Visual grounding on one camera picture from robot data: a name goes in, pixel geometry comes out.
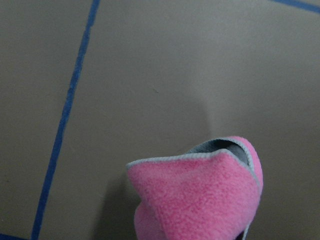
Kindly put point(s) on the pink and grey cloth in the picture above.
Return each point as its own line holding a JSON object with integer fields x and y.
{"x": 211, "y": 192}

